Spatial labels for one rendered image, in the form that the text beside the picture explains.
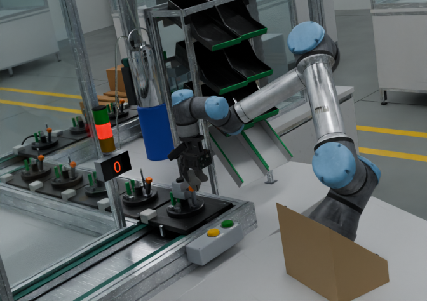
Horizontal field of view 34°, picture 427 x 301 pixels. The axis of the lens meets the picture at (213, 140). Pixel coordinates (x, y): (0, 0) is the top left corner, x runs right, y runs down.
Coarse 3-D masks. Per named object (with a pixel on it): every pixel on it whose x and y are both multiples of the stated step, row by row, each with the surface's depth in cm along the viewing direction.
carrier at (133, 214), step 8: (128, 184) 271; (136, 184) 268; (144, 184) 275; (128, 192) 271; (136, 192) 268; (144, 192) 271; (152, 192) 270; (160, 192) 274; (168, 192) 272; (128, 200) 267; (136, 200) 265; (144, 200) 264; (152, 200) 266; (160, 200) 266; (168, 200) 265; (128, 208) 264; (136, 208) 262; (144, 208) 261; (152, 208) 260; (128, 216) 258; (136, 216) 256
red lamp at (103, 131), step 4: (104, 124) 234; (108, 124) 235; (96, 128) 236; (100, 128) 235; (104, 128) 235; (108, 128) 235; (100, 132) 235; (104, 132) 235; (108, 132) 236; (100, 136) 236; (104, 136) 235; (108, 136) 236
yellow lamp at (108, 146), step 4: (112, 136) 238; (100, 140) 236; (104, 140) 236; (108, 140) 236; (112, 140) 238; (100, 144) 237; (104, 144) 236; (108, 144) 237; (112, 144) 238; (100, 148) 239; (104, 148) 237; (108, 148) 237; (112, 148) 238; (104, 152) 238
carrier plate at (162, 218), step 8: (176, 200) 264; (208, 200) 258; (216, 200) 257; (160, 208) 259; (208, 208) 251; (216, 208) 250; (224, 208) 250; (160, 216) 252; (200, 216) 246; (208, 216) 245; (152, 224) 249; (160, 224) 246; (168, 224) 244; (176, 224) 243; (184, 224) 242; (192, 224) 241; (200, 224) 242; (184, 232) 238
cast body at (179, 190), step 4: (176, 180) 249; (180, 180) 248; (184, 180) 249; (172, 184) 250; (176, 184) 248; (180, 184) 247; (184, 184) 249; (188, 184) 250; (176, 188) 249; (180, 188) 247; (184, 188) 249; (172, 192) 251; (176, 192) 250; (180, 192) 248; (184, 192) 247; (188, 192) 249; (176, 196) 251; (180, 196) 249; (184, 196) 248; (188, 196) 249
